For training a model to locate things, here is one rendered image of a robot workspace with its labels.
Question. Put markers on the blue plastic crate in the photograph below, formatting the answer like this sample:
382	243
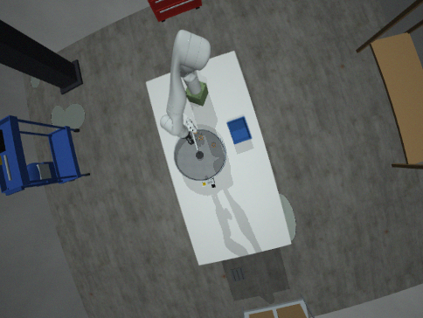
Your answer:
240	131

